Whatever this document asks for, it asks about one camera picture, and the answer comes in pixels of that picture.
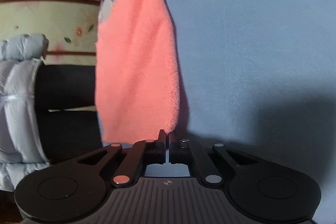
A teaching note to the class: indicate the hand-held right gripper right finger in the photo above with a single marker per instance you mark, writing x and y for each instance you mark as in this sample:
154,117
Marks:
173,150

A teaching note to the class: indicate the pale puffer jacket sleeve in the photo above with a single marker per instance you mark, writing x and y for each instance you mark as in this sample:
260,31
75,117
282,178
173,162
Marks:
18,108

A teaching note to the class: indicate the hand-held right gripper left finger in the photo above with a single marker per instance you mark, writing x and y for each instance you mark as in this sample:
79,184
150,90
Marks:
162,145

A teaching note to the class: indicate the floral sliding door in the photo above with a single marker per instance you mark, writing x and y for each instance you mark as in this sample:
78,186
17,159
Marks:
39,16

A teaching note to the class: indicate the coral fleece garment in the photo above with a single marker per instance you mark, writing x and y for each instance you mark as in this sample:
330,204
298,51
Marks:
136,56

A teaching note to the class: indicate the striped bed sheet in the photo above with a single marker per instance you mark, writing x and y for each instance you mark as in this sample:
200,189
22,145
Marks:
249,43

